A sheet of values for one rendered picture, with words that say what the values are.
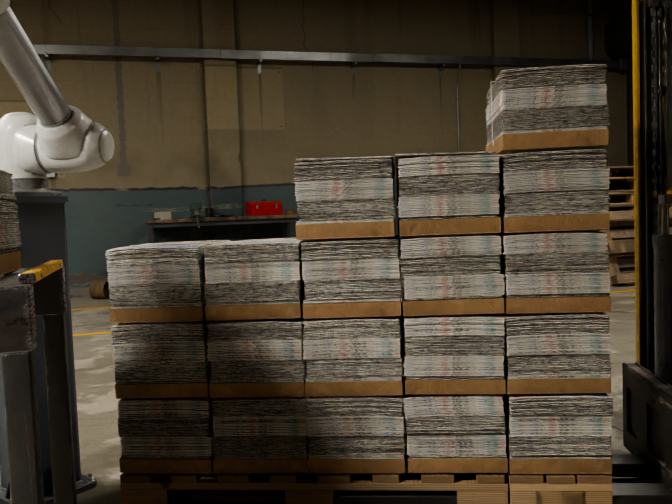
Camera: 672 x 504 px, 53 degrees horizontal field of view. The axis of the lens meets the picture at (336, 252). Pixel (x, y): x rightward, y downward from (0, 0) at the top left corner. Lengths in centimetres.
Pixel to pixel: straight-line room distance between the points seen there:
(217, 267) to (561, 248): 99
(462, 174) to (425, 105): 762
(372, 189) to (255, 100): 702
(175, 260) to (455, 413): 93
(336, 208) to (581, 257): 70
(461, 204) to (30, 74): 128
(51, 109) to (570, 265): 158
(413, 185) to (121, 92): 710
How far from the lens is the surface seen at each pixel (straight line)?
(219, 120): 872
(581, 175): 199
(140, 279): 209
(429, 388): 200
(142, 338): 211
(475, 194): 194
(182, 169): 871
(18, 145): 240
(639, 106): 260
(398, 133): 936
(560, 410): 206
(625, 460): 247
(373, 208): 193
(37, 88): 220
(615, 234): 807
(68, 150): 229
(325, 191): 195
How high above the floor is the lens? 91
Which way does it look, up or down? 3 degrees down
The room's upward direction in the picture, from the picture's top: 2 degrees counter-clockwise
